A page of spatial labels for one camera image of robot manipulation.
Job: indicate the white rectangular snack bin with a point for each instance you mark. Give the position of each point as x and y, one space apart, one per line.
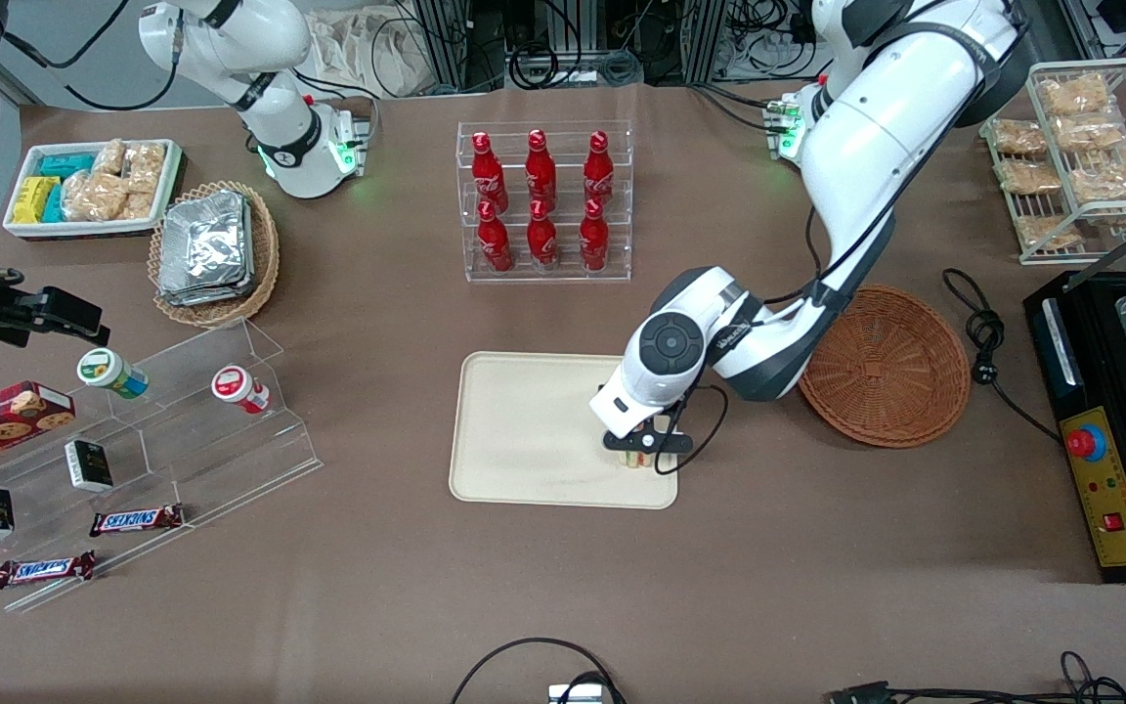
84 229

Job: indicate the green lid yogurt cup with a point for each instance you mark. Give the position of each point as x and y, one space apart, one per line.
106 370

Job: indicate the yellow snack pack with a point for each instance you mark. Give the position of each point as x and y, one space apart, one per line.
33 199

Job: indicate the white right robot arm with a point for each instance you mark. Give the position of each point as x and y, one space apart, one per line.
280 117

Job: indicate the oval wicker basket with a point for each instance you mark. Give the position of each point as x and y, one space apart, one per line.
265 244

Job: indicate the clear bag of crackers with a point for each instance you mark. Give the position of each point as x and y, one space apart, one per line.
92 196
109 156
137 205
146 166

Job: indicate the aluminium frame post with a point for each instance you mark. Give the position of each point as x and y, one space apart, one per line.
705 39
460 44

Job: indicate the red cola bottle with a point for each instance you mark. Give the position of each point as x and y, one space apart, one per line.
541 168
542 242
487 171
599 168
594 242
495 244

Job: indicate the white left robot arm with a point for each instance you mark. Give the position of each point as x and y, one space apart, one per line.
866 147

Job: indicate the silver foil pack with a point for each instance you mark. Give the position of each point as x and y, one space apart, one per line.
203 240
231 293

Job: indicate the beige cloth bag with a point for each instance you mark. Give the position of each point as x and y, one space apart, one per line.
368 54

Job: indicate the clear bag of fried snacks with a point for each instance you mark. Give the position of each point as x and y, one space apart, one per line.
1017 137
1089 132
1029 176
1110 176
1073 95
1047 233

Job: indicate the clear acrylic bottle rack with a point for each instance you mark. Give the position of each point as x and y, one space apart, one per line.
563 274

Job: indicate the brown Snickers bar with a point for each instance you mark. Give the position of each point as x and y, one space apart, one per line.
45 569
136 519

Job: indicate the empty-bottomed round wicker basket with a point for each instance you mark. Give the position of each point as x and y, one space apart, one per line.
886 372

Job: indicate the black appliance with yellow panel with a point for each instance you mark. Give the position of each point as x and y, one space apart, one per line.
1110 489

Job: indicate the teal snack pack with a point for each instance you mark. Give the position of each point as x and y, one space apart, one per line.
66 164
55 203

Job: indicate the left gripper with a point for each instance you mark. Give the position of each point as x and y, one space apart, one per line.
674 411

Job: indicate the grey connector box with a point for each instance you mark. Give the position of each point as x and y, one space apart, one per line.
578 694

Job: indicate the red lid yogurt cup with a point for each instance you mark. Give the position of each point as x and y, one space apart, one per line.
236 386

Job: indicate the clear acrylic stepped display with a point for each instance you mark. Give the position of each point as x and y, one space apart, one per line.
231 460

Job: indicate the red emergency stop button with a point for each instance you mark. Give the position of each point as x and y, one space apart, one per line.
1086 444

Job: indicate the beige rectangular tray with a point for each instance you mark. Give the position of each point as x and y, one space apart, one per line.
524 430

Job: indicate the red cookie box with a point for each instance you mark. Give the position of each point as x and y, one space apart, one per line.
6 420

